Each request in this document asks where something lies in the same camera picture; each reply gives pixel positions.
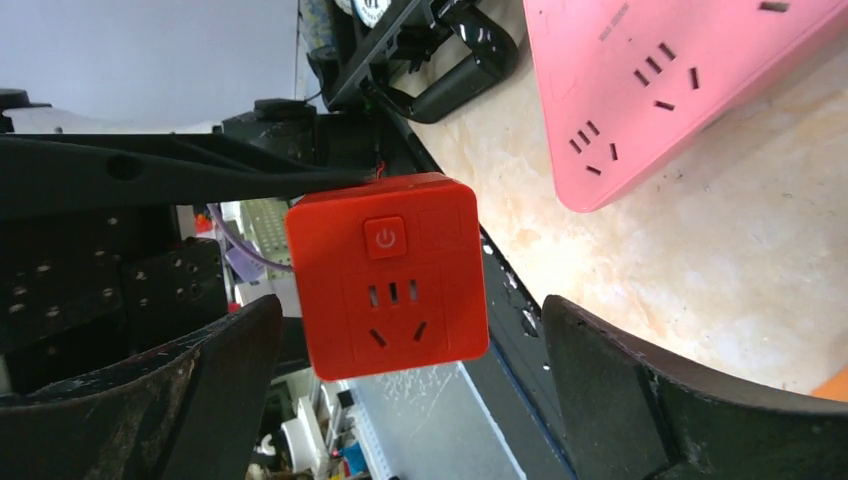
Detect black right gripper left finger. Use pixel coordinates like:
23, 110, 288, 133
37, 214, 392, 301
1, 296, 284, 479

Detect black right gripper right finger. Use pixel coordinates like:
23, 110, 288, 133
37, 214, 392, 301
542, 295, 847, 479

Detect pink triangular power strip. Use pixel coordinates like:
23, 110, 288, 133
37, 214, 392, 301
524, 0, 847, 213

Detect red cube socket adapter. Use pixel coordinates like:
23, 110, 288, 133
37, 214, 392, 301
285, 172, 490, 381

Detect black poker chip case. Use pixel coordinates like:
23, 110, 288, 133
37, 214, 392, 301
298, 1, 519, 124

